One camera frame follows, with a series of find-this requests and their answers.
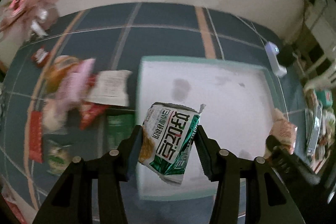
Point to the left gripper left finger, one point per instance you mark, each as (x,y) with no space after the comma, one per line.
(134,144)

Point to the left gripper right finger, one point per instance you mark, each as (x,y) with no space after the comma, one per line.
(207,150)

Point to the dark green snack packet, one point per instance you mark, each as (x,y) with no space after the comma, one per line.
(119,127)

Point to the orange white chip packet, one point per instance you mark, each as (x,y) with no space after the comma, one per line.
(283,132)

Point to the green white cracker packet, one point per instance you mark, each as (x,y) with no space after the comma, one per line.
(168,133)

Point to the red snack bag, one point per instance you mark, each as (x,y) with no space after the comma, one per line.
(89,111)

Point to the white snack packet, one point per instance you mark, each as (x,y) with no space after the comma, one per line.
(110,88)

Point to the green mushroom cookie packet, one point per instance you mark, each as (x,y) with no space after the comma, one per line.
(58,157)

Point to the purple snack bag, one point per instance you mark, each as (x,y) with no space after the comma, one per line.
(71,89)

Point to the red patterned wafer packet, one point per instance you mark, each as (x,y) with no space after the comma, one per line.
(35,137)

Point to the orange bread packet with barcode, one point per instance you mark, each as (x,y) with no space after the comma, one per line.
(58,70)

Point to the small red candy packet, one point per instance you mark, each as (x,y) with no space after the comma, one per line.
(40,57)

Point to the clear round pastry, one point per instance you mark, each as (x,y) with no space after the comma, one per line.
(51,120)

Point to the clutter of items at right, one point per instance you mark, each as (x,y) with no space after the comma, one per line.
(320,127)

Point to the white tray with teal rim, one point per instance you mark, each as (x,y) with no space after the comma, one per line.
(239,98)

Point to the black power adapter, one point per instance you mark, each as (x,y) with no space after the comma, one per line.
(287,56)

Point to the blue plaid tablecloth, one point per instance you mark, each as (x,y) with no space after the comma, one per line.
(119,36)

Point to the white power strip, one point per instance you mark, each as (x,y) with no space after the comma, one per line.
(272,51)

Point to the white shelf unit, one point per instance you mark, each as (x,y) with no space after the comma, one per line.
(320,21)

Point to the pink paper flower bouquet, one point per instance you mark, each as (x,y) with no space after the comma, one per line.
(27,17)

